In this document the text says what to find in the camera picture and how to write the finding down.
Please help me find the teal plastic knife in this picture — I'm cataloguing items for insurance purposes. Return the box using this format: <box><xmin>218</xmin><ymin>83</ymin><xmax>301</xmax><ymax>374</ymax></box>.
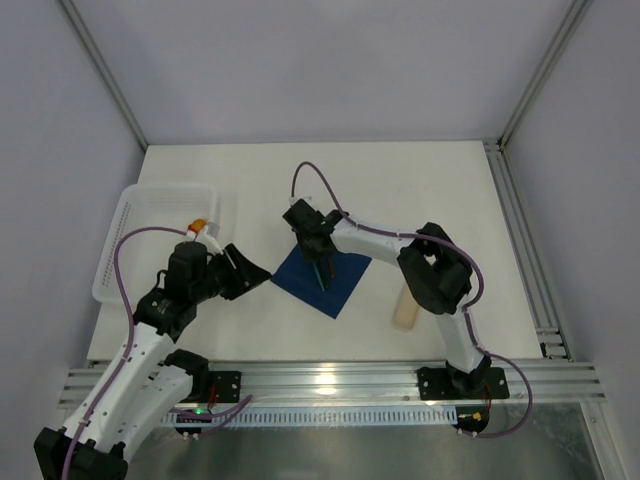
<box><xmin>314</xmin><ymin>263</ymin><xmax>327</xmax><ymax>292</ymax></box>

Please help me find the blue paper napkin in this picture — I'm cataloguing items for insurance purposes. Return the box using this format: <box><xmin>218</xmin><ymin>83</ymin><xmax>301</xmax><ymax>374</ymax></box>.
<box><xmin>271</xmin><ymin>247</ymin><xmax>371</xmax><ymax>319</ymax></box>

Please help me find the brown wooden spoon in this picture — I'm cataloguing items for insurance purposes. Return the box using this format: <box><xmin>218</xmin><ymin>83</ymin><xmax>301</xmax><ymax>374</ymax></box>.
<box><xmin>327</xmin><ymin>259</ymin><xmax>336</xmax><ymax>279</ymax></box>

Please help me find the gold fork green handle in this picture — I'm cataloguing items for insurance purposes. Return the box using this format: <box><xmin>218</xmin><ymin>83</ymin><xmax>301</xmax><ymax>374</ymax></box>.
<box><xmin>320</xmin><ymin>266</ymin><xmax>331</xmax><ymax>290</ymax></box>

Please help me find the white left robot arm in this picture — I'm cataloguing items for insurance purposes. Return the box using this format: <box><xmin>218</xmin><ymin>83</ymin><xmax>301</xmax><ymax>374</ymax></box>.
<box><xmin>34</xmin><ymin>241</ymin><xmax>271</xmax><ymax>479</ymax></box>

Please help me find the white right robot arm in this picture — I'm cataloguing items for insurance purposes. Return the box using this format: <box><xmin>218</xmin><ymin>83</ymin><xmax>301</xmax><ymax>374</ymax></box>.
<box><xmin>283</xmin><ymin>199</ymin><xmax>491</xmax><ymax>398</ymax></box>

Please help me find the red bottle orange cap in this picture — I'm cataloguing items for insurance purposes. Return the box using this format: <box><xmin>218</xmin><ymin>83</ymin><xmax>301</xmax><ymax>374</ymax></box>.
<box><xmin>189</xmin><ymin>218</ymin><xmax>207</xmax><ymax>233</ymax></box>

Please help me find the white plastic basket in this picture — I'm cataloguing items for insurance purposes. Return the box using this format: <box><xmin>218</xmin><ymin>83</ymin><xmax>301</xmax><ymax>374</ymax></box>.
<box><xmin>92</xmin><ymin>183</ymin><xmax>219</xmax><ymax>305</ymax></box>

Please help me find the beige cutlery tray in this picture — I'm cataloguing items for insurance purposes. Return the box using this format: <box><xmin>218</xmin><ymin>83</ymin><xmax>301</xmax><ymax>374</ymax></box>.
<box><xmin>392</xmin><ymin>285</ymin><xmax>420</xmax><ymax>332</ymax></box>

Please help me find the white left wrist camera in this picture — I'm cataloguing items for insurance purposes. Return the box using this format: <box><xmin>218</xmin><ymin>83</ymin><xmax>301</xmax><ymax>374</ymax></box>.
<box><xmin>186</xmin><ymin>220</ymin><xmax>222</xmax><ymax>255</ymax></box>

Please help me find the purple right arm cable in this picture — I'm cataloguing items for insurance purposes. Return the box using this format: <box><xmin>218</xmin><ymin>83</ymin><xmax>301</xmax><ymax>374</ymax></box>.
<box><xmin>290</xmin><ymin>161</ymin><xmax>534</xmax><ymax>439</ymax></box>

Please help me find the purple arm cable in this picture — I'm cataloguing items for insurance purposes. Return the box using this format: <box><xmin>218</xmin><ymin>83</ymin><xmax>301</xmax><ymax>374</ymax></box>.
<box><xmin>290</xmin><ymin>161</ymin><xmax>534</xmax><ymax>439</ymax></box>
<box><xmin>64</xmin><ymin>225</ymin><xmax>254</xmax><ymax>480</ymax></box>

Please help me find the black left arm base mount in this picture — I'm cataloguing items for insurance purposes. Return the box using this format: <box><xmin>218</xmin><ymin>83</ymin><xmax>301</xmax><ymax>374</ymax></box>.
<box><xmin>187</xmin><ymin>370</ymin><xmax>242</xmax><ymax>405</ymax></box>

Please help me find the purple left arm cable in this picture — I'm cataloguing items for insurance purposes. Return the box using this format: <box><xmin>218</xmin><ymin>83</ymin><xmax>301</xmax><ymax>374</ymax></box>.
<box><xmin>64</xmin><ymin>225</ymin><xmax>254</xmax><ymax>480</ymax></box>

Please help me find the white slotted cable duct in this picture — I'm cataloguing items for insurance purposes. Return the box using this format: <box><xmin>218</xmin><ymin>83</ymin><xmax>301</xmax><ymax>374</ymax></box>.
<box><xmin>159</xmin><ymin>404</ymin><xmax>458</xmax><ymax>429</ymax></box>

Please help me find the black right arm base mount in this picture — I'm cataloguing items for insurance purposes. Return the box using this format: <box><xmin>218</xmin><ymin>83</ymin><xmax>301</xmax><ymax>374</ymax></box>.
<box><xmin>416</xmin><ymin>367</ymin><xmax>510</xmax><ymax>401</ymax></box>

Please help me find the aluminium side rail right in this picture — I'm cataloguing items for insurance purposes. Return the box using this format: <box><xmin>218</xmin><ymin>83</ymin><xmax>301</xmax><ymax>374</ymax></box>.
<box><xmin>483</xmin><ymin>139</ymin><xmax>574</xmax><ymax>362</ymax></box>

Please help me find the aluminium frame post left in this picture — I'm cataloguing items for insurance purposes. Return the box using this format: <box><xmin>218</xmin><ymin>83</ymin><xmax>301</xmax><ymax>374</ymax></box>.
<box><xmin>56</xmin><ymin>0</ymin><xmax>149</xmax><ymax>152</ymax></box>

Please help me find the aluminium frame post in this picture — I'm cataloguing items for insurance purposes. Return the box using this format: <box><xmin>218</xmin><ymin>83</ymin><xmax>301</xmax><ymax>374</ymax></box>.
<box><xmin>56</xmin><ymin>0</ymin><xmax>149</xmax><ymax>152</ymax></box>
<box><xmin>497</xmin><ymin>0</ymin><xmax>593</xmax><ymax>149</ymax></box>

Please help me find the aluminium table edge rail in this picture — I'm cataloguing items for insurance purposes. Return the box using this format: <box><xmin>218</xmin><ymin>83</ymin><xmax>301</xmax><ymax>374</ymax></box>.
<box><xmin>58</xmin><ymin>359</ymin><xmax>607</xmax><ymax>410</ymax></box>

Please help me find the aluminium frame post right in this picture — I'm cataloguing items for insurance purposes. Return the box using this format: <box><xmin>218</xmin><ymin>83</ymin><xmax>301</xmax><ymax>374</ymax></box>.
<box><xmin>497</xmin><ymin>0</ymin><xmax>593</xmax><ymax>149</ymax></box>

